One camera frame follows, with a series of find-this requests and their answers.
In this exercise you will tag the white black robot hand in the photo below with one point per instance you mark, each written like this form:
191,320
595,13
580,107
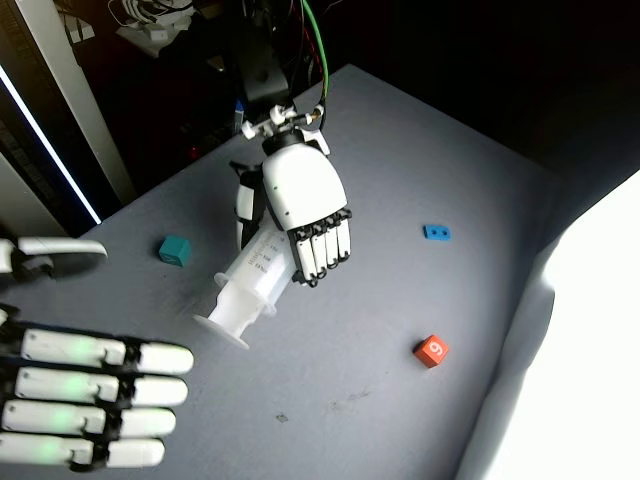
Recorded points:
305,185
60,385

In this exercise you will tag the large clear plastic syringe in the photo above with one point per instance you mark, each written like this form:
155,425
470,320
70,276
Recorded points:
260,272

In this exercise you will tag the blue rectangular block two holes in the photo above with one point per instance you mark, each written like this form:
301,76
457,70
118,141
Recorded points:
437,233

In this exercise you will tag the teal cube block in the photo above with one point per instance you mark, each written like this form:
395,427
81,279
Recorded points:
175,250

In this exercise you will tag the grey table cloth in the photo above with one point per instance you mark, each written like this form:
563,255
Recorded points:
350,325

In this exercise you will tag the orange cube with number nine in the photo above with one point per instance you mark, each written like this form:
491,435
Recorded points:
431,351

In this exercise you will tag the white adapter box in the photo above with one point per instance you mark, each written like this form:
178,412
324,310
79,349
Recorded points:
157,36

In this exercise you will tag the bright white light strip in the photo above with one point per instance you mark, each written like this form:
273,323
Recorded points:
50,145

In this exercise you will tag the white upright post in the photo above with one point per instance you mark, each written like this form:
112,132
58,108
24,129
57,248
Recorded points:
75,100

